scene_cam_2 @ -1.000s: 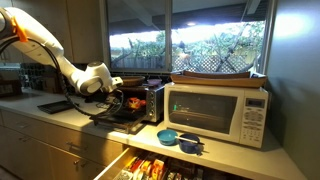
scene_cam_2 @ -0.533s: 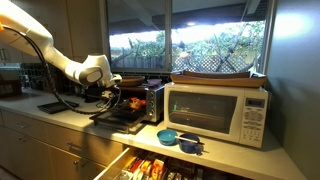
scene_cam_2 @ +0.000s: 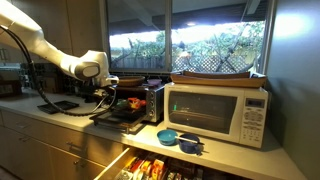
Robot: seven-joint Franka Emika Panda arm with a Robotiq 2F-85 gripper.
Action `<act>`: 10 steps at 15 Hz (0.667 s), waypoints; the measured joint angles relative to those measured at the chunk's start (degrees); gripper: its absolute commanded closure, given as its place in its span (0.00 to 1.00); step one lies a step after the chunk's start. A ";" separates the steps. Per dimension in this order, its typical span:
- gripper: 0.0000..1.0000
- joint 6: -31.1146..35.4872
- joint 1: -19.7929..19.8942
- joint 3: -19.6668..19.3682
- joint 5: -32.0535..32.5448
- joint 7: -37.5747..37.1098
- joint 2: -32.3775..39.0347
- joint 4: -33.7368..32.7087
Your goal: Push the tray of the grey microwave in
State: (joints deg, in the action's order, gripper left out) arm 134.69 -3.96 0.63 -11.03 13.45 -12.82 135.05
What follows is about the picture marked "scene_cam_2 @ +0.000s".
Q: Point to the open kitchen drawer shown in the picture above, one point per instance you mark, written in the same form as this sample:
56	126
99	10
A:
113	168

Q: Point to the orange snack packets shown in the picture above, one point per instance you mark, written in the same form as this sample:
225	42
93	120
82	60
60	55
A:
151	168

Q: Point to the wooden lattice fence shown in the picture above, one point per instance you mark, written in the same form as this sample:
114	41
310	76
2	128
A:
213	64

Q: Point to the dark countertop appliance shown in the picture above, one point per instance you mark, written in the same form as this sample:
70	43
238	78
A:
9	85

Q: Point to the brown wooden bowl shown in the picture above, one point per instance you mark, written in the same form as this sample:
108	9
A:
131	81

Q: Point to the large wooden serving tray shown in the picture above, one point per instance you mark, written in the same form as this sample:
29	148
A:
216	82

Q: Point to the white stick utensil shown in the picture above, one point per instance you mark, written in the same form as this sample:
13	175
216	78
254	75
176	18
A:
186	139

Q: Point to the white microwave oven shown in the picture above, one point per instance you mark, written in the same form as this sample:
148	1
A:
203	113

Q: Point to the small purple bowl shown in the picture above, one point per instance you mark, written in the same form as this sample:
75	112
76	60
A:
154	81

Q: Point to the dark blue bowl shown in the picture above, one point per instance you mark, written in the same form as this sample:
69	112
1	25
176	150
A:
188	146

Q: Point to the colourful toy food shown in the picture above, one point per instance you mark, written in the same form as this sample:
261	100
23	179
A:
135	103

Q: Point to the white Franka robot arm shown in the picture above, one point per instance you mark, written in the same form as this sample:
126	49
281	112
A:
43	46

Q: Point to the flat wooden board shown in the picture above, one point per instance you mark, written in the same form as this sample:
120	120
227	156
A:
213	74

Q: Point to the window frame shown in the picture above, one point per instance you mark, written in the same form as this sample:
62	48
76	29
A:
168	36

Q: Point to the black baking tray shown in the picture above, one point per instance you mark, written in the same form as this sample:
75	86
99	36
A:
58	106

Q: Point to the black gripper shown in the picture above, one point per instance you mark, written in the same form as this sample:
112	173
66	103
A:
95	91

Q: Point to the grey toaster oven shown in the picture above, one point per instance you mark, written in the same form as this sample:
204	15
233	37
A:
156	101

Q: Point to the glass toaster oven door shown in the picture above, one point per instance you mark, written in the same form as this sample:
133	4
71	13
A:
113	124

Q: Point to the brown box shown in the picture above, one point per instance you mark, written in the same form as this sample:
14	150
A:
51	86

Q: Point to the teal bowl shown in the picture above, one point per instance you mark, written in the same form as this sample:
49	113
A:
166	137

